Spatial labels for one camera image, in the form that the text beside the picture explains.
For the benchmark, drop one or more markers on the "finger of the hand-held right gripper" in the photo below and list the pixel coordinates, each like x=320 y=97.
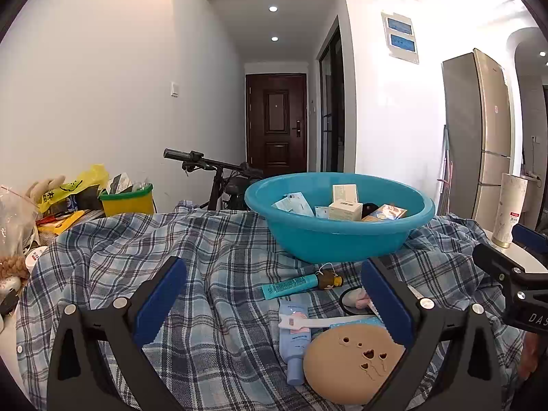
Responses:
x=498 y=267
x=533 y=242

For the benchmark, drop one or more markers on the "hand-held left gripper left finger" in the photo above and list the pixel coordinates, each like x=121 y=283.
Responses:
x=158 y=304

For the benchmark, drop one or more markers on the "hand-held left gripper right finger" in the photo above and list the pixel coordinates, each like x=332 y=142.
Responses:
x=387 y=304

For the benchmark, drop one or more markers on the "small white pink puff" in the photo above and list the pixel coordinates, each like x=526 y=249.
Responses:
x=357 y=302

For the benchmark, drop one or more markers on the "light blue printed cigarette pack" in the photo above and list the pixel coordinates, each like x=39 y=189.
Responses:
x=357 y=319

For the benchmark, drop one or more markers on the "small brown bottle with tag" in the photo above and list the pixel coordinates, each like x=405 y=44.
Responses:
x=327 y=279

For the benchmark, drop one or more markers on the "tan round compact case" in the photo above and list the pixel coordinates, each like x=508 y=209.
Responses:
x=342 y=364

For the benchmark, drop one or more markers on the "blue plastic basin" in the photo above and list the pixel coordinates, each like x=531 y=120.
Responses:
x=334 y=239

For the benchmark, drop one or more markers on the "white razor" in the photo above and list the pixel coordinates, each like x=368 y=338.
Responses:
x=295 y=323

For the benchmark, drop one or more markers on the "teal tube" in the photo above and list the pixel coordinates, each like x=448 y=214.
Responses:
x=291 y=286

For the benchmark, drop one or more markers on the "light blue lotion tube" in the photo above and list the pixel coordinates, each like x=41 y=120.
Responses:
x=294 y=346

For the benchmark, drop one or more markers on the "white desktop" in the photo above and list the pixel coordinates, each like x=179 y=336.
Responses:
x=524 y=260

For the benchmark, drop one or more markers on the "white thermos bottle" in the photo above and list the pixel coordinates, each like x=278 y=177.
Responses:
x=508 y=209

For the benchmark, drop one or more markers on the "blue plaid cloth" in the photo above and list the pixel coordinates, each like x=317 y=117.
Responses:
x=231 y=248

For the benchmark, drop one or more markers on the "dark round container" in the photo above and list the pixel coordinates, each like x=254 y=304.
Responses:
x=369 y=209

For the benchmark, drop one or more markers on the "cream box with barcode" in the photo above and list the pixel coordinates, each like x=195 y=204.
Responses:
x=344 y=210

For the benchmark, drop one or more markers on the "yellow bin green rim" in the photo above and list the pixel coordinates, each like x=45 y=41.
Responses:
x=128 y=203

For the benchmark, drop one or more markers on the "grey folded rack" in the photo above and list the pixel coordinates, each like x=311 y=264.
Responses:
x=445 y=171

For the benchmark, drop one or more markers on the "light blue sachet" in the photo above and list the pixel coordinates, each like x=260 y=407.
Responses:
x=322 y=211

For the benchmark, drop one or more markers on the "plain cream box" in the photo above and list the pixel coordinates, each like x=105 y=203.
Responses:
x=345 y=192

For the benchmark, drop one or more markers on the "grey gold refrigerator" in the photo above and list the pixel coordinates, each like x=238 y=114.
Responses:
x=475 y=137

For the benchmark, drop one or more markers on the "yellow red packet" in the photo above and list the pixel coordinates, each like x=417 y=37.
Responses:
x=64 y=222

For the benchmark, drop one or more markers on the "white printed carton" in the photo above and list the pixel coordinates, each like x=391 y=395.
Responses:
x=120 y=182

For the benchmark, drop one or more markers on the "white round lid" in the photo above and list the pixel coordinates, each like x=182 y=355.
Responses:
x=37 y=259

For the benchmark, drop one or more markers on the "black bicycle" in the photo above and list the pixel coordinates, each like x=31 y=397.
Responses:
x=222 y=180

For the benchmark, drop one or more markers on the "yellow plastic bag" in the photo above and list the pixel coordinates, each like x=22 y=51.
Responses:
x=81 y=184

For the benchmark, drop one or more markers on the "beige plush toy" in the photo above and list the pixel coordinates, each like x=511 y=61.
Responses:
x=45 y=185

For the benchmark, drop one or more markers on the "clear plastic bag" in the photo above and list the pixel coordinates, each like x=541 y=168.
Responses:
x=15 y=222

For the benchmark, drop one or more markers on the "black framed glass door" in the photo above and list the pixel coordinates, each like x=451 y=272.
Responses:
x=332 y=107

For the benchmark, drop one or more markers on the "dark brown entry door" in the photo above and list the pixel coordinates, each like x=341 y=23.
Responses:
x=276 y=124

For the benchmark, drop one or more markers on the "white light switch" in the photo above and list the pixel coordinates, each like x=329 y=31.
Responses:
x=175 y=89

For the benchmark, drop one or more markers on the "wall panel with blue windows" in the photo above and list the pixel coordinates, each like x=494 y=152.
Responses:
x=400 y=36

